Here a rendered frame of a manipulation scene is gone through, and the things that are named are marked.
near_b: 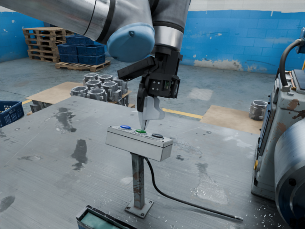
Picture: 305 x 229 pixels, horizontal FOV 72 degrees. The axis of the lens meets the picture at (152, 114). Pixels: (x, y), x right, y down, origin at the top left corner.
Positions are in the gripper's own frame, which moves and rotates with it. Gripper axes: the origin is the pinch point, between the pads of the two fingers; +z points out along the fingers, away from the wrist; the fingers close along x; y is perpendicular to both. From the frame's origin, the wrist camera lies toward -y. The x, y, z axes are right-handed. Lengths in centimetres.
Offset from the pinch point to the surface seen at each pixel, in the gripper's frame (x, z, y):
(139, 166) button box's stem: 0.5, 11.5, 1.2
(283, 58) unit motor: 17.5, -24.8, 30.6
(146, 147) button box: -3.4, 4.8, 4.1
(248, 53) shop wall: 502, -149, -3
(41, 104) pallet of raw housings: 136, 31, -219
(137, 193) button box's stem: 4.9, 21.6, 0.2
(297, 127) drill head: 8.3, -7.1, 36.0
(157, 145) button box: -3.4, 3.5, 7.0
